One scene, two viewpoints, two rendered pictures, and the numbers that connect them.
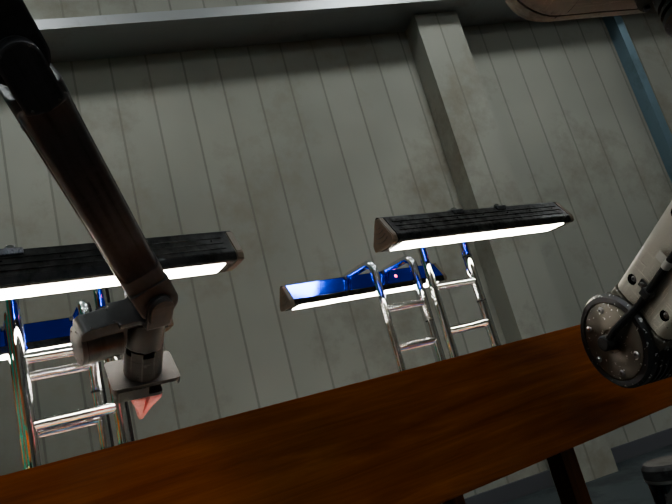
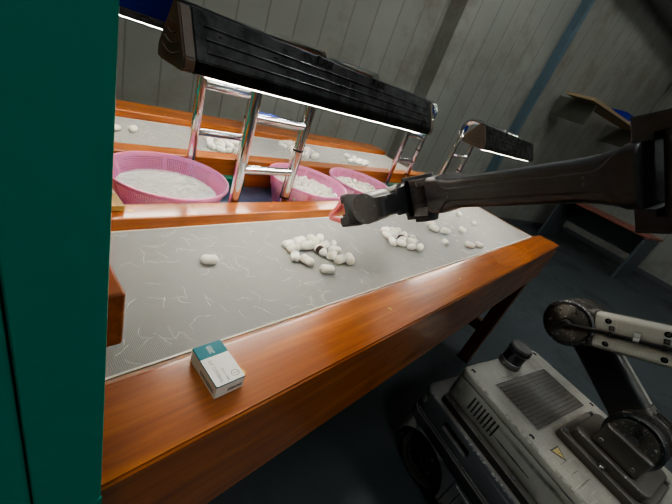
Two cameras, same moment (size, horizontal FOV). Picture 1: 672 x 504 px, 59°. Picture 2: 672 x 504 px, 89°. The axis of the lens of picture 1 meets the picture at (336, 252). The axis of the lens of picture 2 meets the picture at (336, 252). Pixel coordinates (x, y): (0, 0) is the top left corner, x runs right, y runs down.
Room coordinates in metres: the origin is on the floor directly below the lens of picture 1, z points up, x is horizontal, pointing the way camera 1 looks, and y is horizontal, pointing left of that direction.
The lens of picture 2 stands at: (0.26, 0.62, 1.11)
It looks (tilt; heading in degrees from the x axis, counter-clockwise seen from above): 27 degrees down; 338
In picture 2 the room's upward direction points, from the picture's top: 22 degrees clockwise
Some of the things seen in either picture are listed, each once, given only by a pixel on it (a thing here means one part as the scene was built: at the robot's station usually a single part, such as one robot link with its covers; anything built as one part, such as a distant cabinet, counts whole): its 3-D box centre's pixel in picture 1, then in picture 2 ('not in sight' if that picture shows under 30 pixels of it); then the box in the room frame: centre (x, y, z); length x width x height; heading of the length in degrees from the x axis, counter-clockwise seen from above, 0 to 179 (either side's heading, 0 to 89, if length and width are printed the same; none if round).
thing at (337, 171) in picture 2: not in sight; (357, 192); (1.47, 0.14, 0.72); 0.27 x 0.27 x 0.10
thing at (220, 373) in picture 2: not in sight; (217, 367); (0.54, 0.59, 0.77); 0.06 x 0.04 x 0.02; 32
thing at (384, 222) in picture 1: (479, 222); (506, 144); (1.46, -0.37, 1.08); 0.62 x 0.08 x 0.07; 122
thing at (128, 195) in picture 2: not in sight; (168, 191); (1.09, 0.74, 0.72); 0.27 x 0.27 x 0.10
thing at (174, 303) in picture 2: not in sight; (409, 239); (1.13, 0.05, 0.73); 1.81 x 0.30 x 0.02; 122
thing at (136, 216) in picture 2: not in sight; (367, 217); (1.28, 0.15, 0.71); 1.81 x 0.06 x 0.11; 122
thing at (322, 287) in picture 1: (366, 284); not in sight; (1.93, -0.07, 1.08); 0.62 x 0.08 x 0.07; 122
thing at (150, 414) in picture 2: (424, 429); (456, 294); (0.95, -0.06, 0.67); 1.81 x 0.12 x 0.19; 122
